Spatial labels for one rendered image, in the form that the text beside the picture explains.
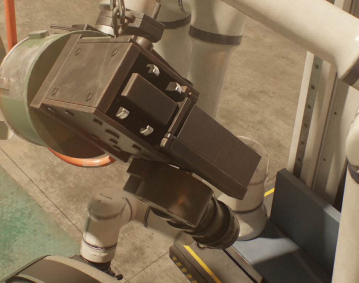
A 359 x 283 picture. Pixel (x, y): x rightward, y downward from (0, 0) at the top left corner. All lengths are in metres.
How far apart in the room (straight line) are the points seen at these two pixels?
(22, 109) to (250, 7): 0.48
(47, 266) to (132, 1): 0.40
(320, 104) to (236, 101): 1.51
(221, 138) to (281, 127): 2.25
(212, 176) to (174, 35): 0.78
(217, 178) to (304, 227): 1.13
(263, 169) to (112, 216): 0.48
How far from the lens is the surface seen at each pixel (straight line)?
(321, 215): 1.60
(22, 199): 2.50
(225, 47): 1.20
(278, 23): 0.98
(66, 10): 3.84
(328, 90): 1.45
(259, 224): 1.73
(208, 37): 1.19
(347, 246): 1.04
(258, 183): 1.60
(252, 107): 2.91
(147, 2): 0.85
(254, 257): 1.70
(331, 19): 0.97
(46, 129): 0.63
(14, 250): 2.32
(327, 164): 1.61
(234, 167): 0.58
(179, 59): 1.36
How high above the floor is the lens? 1.77
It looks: 40 degrees down
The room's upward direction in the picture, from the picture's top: straight up
